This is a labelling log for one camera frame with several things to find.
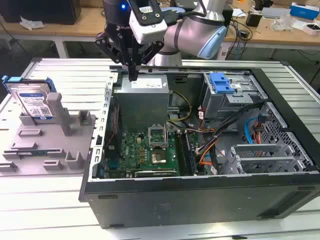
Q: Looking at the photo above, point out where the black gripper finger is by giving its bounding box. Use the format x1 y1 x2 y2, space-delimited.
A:
94 32 134 82
132 40 165 82

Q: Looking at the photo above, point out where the hard disk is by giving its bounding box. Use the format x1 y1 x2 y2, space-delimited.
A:
1 74 56 125

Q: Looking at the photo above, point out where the blue data wire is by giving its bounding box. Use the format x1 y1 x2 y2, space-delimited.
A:
244 113 266 145

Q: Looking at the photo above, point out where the orange power wire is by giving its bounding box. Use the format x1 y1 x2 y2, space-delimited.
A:
252 124 263 145

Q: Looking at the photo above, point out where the metal disk bay cage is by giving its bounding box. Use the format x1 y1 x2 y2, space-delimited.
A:
221 143 315 176

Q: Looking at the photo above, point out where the grey power supply unit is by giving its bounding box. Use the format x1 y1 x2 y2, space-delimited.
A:
113 74 174 131

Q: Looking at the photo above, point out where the wooden desk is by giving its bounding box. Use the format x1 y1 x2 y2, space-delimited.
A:
0 6 320 51

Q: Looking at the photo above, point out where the blue plastic drive latch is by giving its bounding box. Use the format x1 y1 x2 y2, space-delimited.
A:
209 71 236 95

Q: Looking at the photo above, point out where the crumpled clear plastic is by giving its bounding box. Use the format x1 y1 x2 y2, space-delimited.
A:
19 16 45 31

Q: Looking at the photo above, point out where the metal socket cover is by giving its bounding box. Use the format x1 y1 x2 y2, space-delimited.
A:
147 123 168 150

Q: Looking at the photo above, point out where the metal optical drive cage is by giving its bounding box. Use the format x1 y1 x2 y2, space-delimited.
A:
201 72 268 121

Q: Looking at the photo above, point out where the large black box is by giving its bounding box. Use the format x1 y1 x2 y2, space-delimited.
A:
0 0 82 26

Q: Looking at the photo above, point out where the green motherboard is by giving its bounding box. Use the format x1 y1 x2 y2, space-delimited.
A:
103 129 208 178

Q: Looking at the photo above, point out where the CPU socket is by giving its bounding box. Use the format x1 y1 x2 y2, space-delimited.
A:
150 147 168 165

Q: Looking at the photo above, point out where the small black container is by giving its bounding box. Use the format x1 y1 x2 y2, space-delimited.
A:
246 11 263 28

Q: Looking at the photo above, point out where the grey parts rack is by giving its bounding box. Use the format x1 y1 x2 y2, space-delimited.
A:
0 92 98 177

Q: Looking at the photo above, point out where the black graphics card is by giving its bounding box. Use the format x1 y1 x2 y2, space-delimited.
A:
133 169 177 178

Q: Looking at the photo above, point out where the flat silver device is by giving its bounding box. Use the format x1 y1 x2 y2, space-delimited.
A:
261 6 292 19

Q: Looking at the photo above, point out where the green RAM stick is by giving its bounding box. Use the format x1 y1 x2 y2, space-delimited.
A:
18 149 48 156

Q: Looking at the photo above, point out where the clear plastic bag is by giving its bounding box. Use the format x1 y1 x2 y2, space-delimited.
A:
272 13 298 32

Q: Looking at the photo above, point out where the black open PC case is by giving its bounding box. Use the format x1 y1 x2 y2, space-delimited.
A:
78 65 320 230

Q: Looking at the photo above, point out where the blue cardboard box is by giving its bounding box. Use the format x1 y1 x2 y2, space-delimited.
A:
289 2 320 22

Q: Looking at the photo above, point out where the white phone box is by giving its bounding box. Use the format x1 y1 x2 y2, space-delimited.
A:
303 22 320 36

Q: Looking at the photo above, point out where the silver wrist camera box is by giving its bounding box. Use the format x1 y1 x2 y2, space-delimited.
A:
128 0 168 45

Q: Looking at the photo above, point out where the black camera cable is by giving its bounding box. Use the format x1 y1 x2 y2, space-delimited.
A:
163 0 208 26

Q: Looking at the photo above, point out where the yellow wire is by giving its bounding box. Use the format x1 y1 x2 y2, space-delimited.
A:
166 90 193 124

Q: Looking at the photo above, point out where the black cable bundle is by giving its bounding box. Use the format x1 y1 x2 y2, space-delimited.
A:
211 102 266 141

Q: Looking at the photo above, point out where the multicolour wire bundle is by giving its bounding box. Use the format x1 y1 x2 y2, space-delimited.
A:
196 138 220 167

